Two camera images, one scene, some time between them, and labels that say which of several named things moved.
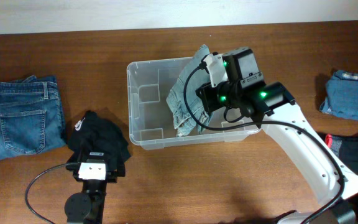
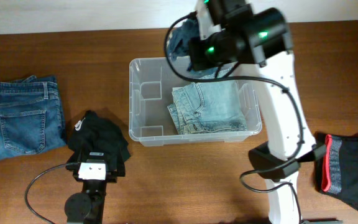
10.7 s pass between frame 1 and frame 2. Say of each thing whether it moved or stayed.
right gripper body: moved
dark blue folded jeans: stayed
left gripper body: stayed
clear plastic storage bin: stayed
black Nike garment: stayed
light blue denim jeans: moved
